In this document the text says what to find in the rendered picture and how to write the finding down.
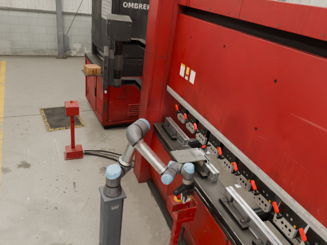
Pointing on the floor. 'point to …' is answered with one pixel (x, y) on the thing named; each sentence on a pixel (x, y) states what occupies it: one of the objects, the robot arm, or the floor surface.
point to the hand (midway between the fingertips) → (182, 202)
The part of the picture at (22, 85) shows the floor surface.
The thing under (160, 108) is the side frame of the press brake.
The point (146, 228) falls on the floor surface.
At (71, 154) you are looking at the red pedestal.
